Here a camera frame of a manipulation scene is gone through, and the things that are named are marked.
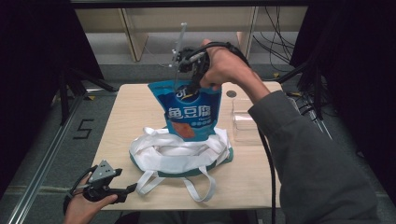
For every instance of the dark curtain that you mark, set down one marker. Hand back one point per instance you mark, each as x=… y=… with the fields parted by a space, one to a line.
x=34 y=62
x=361 y=77

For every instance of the person's right hand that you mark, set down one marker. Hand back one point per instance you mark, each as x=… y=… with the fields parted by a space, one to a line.
x=227 y=70

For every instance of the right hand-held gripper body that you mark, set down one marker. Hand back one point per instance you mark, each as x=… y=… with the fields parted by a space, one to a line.
x=196 y=63

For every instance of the round dark table grommet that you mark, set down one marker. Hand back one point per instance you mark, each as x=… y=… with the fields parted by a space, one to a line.
x=231 y=93

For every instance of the blue snack packet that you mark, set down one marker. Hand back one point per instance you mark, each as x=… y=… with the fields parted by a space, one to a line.
x=190 y=115

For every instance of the aluminium floor rail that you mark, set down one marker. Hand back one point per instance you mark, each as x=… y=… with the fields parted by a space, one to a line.
x=323 y=129
x=43 y=161

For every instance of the white tote bag coloured blobs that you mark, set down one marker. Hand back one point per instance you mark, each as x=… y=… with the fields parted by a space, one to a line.
x=174 y=158

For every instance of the person's left hand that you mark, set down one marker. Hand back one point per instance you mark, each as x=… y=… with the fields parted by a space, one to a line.
x=82 y=211

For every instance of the person's dark clothing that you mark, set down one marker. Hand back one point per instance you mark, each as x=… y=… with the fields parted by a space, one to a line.
x=186 y=217

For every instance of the clear plastic container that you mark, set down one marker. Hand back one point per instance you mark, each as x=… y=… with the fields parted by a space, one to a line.
x=244 y=124

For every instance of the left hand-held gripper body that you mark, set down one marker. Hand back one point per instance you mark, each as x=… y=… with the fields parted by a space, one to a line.
x=99 y=186

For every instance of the black metal stand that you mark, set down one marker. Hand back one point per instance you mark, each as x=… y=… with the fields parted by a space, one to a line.
x=64 y=99
x=317 y=90

